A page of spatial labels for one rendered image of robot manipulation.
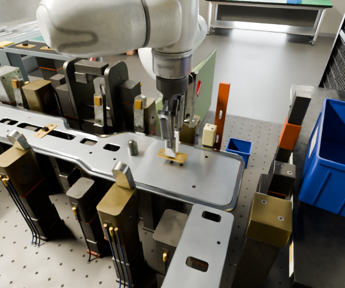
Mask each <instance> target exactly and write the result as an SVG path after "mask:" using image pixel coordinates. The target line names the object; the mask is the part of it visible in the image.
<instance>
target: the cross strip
mask: <svg viewBox="0 0 345 288"><path fill-rule="evenodd" d="M203 211H208V212H210V213H214V214H218V215H220V216H221V221H220V222H215V221H211V220H208V219H205V218H203V217H202V216H201V215H202V213H203ZM233 220H234V216H233V215H232V214H231V213H228V212H225V211H222V210H218V209H214V208H211V207H208V206H204V205H201V204H194V205H193V206H192V209H191V212H190V214H189V217H188V219H187V222H186V224H185V227H184V229H183V232H182V235H181V237H180V240H179V242H178V245H177V247H176V250H175V253H174V255H173V258H172V260H171V262H170V265H169V268H168V271H167V272H166V276H165V278H164V281H163V283H162V286H161V288H219V286H220V281H221V276H222V273H223V268H224V262H225V258H226V254H227V249H228V244H229V239H230V236H231V230H232V225H233ZM218 241H219V242H220V244H219V245H218V244H217V242H218ZM188 257H194V258H197V259H200V260H202V261H205V262H207V263H208V264H209V267H208V271H207V272H202V271H199V270H196V269H193V268H191V267H188V266H187V265H186V264H185V263H186V260H187V258H188Z"/></svg>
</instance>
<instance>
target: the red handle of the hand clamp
mask: <svg viewBox="0 0 345 288"><path fill-rule="evenodd" d="M202 84H203V83H202V82H201V81H197V91H196V100H197V97H198V96H199V93H200V90H201V86H202ZM189 120H190V114H186V117H185V118H184V122H185V123H189Z"/></svg>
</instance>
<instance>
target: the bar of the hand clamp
mask: <svg viewBox="0 0 345 288"><path fill-rule="evenodd" d="M198 74H199V72H198V71H192V72H191V73H190V74H189V77H188V89H187V91H186V92H185V95H184V103H183V117H182V125H181V126H183V124H184V118H185V113H187V114H190V120H189V128H191V127H192V119H193V117H194V113H195V102H196V91H197V80H198Z"/></svg>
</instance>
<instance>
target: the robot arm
mask: <svg viewBox="0 0 345 288"><path fill-rule="evenodd" d="M36 16H37V22H38V26H39V29H40V31H41V34H42V36H43V38H44V40H45V42H46V44H47V45H48V46H49V47H50V48H51V49H53V50H54V51H56V52H57V53H58V54H61V55H64V56H67V57H74V58H97V57H107V56H111V55H117V54H122V53H127V52H129V51H132V50H135V49H139V50H138V54H139V57H140V60H141V63H142V65H143V66H144V69H145V70H146V71H147V73H148V74H149V75H150V76H151V77H152V78H153V80H154V81H156V88H157V90H158V92H157V93H156V95H157V96H158V97H159V96H160V98H162V105H163V108H162V110H158V112H157V114H158V117H159V119H160V128H161V137H162V139H163V140H165V155H166V156H169V157H173V158H175V157H176V153H178V152H179V132H182V129H181V128H180V126H181V125H182V117H183V103H184V95H185V92H186V91H187V89H188V77H189V74H190V73H191V72H192V58H193V51H194V50H195V49H196V48H197V47H198V46H199V45H200V44H201V43H202V41H203V40H204V38H205V36H206V34H207V24H206V22H205V20H204V19H203V17H202V16H200V15H199V0H42V1H41V2H40V4H39V8H38V9H37V13H36ZM178 131H179V132H178Z"/></svg>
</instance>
